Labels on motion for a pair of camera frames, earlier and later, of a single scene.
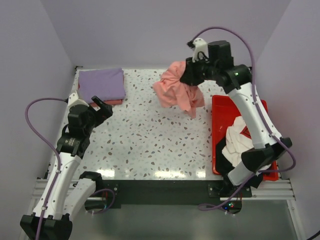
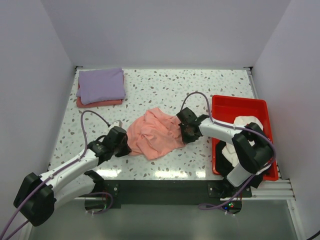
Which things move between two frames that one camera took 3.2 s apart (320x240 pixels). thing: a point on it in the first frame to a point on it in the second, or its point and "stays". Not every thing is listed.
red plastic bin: [224, 109] stays
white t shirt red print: [239, 139] stays
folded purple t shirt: [108, 84] stays
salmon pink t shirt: [173, 92] to [154, 133]
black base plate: [174, 194] stays
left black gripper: [104, 113] to [126, 150]
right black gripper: [189, 76] to [186, 140]
